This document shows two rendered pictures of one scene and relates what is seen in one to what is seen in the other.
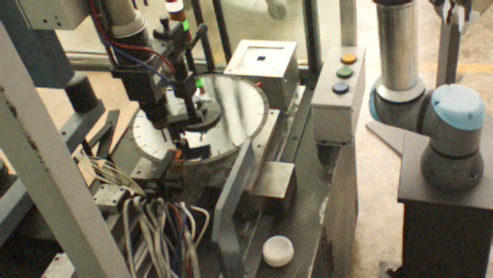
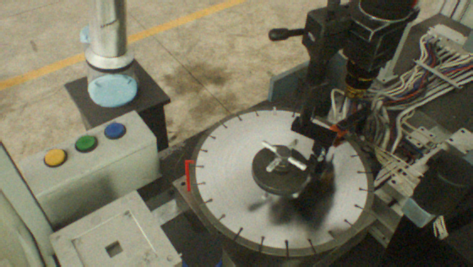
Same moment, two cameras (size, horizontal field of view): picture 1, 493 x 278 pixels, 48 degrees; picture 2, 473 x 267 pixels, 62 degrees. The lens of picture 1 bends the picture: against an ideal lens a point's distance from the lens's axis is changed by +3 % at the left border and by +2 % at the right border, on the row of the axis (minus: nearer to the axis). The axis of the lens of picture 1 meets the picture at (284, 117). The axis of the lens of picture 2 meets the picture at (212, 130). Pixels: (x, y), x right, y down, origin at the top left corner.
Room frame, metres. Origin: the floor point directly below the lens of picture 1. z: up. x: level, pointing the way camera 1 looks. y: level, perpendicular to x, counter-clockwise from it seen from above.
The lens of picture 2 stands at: (1.53, 0.38, 1.57)
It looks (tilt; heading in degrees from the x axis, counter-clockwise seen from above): 48 degrees down; 216
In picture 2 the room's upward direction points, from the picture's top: straight up
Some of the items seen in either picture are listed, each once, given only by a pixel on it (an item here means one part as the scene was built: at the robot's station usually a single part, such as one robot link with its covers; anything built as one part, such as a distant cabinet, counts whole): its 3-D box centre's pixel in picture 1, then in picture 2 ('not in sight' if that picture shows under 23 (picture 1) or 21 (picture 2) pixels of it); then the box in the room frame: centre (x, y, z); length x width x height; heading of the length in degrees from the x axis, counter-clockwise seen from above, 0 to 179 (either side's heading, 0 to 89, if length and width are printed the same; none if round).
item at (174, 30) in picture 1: (175, 58); (320, 56); (1.00, 0.21, 1.17); 0.06 x 0.05 x 0.20; 151
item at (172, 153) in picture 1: (168, 171); (348, 128); (0.90, 0.28, 0.95); 0.10 x 0.03 x 0.07; 160
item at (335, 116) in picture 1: (341, 94); (96, 169); (1.24, -0.17, 0.82); 0.28 x 0.11 x 0.15; 160
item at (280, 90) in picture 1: (264, 77); (121, 265); (1.38, 0.04, 0.82); 0.18 x 0.18 x 0.15; 70
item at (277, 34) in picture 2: (189, 37); (297, 36); (1.03, 0.18, 1.21); 0.08 x 0.06 x 0.03; 160
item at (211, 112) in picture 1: (198, 111); (280, 165); (1.08, 0.21, 0.96); 0.11 x 0.11 x 0.03
